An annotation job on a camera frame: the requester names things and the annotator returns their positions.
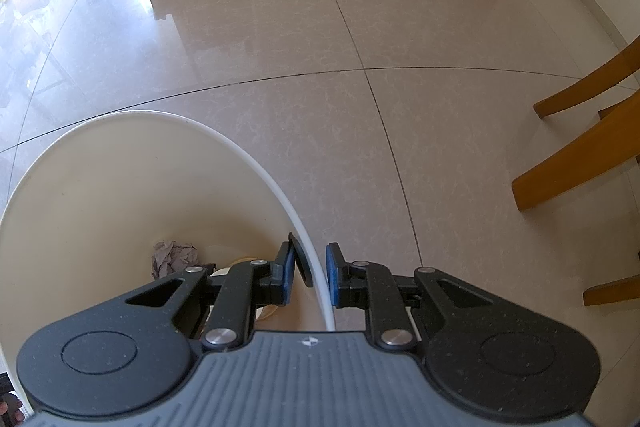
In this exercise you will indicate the white plastic bin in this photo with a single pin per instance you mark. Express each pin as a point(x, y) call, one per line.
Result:
point(110, 207)

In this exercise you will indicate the paper cup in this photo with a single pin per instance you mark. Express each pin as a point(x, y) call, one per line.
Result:
point(219, 272)

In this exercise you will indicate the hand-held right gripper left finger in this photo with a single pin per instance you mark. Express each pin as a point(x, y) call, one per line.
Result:
point(285, 276)

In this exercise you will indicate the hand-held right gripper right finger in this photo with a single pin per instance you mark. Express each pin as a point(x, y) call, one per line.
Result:
point(332, 278)

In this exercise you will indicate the wooden chair legs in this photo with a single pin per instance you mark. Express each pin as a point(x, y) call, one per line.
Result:
point(575, 157)

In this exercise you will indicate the grey-brown paper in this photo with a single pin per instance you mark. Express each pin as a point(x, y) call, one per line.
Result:
point(172, 258)

